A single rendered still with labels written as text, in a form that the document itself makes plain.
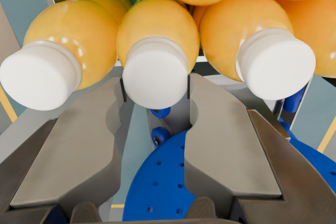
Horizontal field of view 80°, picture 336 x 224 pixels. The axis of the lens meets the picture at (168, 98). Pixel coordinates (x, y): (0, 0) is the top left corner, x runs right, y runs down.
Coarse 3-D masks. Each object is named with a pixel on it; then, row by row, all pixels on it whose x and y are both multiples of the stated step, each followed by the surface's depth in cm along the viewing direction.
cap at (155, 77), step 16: (144, 48) 11; (160, 48) 11; (128, 64) 11; (144, 64) 11; (160, 64) 11; (176, 64) 11; (128, 80) 12; (144, 80) 12; (160, 80) 12; (176, 80) 12; (144, 96) 12; (160, 96) 12; (176, 96) 12
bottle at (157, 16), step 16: (144, 0) 16; (160, 0) 15; (176, 0) 18; (128, 16) 15; (144, 16) 14; (160, 16) 14; (176, 16) 14; (128, 32) 14; (144, 32) 13; (160, 32) 13; (176, 32) 14; (192, 32) 15; (128, 48) 14; (176, 48) 13; (192, 48) 14; (192, 64) 15
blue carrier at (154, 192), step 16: (160, 144) 31; (176, 144) 30; (304, 144) 29; (144, 160) 28; (160, 160) 28; (176, 160) 28; (320, 160) 26; (144, 176) 26; (160, 176) 26; (176, 176) 26; (128, 192) 24; (144, 192) 24; (160, 192) 24; (176, 192) 24; (128, 208) 22; (144, 208) 22; (160, 208) 22; (176, 208) 22
